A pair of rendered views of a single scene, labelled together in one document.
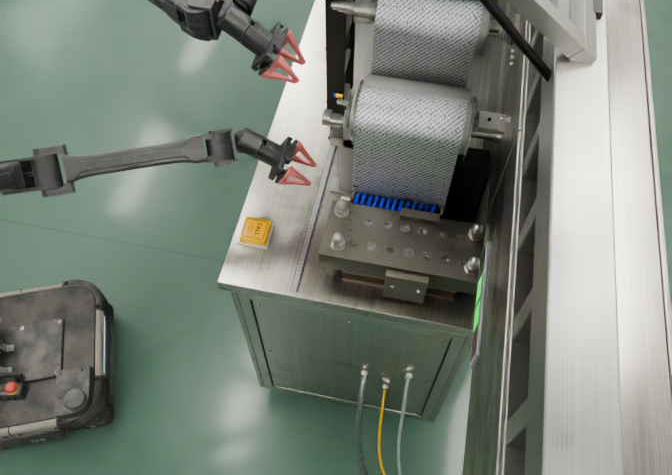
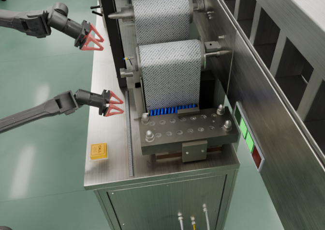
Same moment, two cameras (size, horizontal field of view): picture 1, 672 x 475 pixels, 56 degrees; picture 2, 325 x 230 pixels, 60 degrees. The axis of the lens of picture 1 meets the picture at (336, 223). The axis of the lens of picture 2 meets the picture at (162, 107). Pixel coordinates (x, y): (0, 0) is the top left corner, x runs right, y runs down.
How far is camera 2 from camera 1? 0.43 m
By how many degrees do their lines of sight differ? 16
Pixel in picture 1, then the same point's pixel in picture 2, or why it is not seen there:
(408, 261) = (192, 135)
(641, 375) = not seen: outside the picture
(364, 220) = (159, 122)
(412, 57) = (158, 31)
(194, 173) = (52, 151)
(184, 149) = (44, 107)
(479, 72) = not seen: hidden behind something
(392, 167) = (167, 87)
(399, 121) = (165, 56)
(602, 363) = not seen: outside the picture
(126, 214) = (18, 183)
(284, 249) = (118, 155)
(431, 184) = (189, 91)
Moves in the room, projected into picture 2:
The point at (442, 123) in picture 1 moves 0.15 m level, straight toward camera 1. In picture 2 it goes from (188, 51) to (195, 75)
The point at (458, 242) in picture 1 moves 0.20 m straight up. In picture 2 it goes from (214, 117) to (217, 82)
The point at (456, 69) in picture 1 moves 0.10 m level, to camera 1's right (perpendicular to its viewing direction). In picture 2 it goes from (182, 32) to (202, 27)
